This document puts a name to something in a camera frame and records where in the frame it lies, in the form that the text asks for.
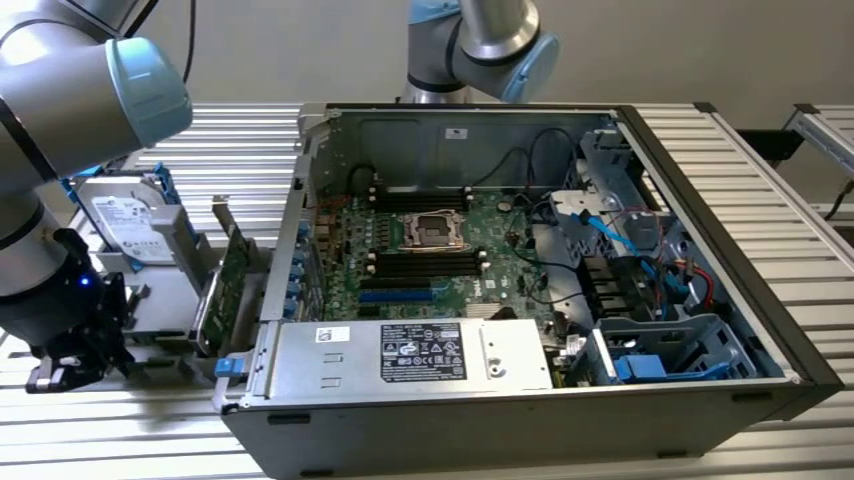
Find green graphics card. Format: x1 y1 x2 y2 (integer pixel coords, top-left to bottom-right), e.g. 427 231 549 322
194 196 254 357

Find grey power supply unit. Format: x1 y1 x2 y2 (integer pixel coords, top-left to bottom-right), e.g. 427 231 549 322
245 318 557 402

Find green motherboard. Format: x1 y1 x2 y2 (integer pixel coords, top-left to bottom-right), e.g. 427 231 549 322
311 191 584 322

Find black case fan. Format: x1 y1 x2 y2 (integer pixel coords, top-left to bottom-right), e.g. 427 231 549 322
577 254 670 322

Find blue power supply latch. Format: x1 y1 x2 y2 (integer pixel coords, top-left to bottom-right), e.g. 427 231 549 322
215 353 250 382

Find grey metal disk bay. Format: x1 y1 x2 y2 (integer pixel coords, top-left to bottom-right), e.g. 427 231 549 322
550 128 672 254

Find black expansion slot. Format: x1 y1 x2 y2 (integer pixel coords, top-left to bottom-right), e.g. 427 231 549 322
359 279 434 292

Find grey disk bay blue clips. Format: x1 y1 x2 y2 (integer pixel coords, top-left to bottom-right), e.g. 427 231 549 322
590 313 758 387

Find black looped wire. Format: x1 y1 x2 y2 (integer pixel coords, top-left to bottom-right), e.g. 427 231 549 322
466 127 584 192

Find blue disk bracket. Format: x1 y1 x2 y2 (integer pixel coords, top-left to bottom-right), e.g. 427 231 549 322
61 161 197 242

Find silver chipset heatsink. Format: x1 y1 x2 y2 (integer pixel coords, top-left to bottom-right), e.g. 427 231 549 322
465 303 517 322

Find blue SATA wire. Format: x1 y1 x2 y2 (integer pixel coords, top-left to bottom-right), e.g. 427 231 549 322
565 206 644 257

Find red wire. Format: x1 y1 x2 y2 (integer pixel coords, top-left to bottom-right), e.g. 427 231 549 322
692 266 721 307

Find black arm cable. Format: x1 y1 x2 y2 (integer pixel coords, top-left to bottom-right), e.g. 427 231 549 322
178 0 201 82

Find silver hard disk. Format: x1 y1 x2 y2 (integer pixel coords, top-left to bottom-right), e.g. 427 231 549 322
73 172 177 262

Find blue expansion slot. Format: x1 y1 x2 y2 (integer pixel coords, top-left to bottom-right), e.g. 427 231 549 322
358 291 434 304

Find metal CPU socket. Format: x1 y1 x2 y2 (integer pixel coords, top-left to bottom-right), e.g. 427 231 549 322
395 211 470 252

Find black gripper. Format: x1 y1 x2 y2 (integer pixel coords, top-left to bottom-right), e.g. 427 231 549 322
24 255 137 396

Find grey parts rack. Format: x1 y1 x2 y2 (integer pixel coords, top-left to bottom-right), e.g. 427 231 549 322
86 197 273 384

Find black grey PC case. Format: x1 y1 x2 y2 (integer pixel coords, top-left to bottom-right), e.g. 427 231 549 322
211 101 846 479

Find aluminium profile frame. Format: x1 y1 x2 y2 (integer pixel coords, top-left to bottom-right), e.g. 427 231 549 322
782 102 854 179

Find black cable beside frame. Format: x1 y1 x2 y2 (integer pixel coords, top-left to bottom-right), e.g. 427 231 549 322
822 178 854 222

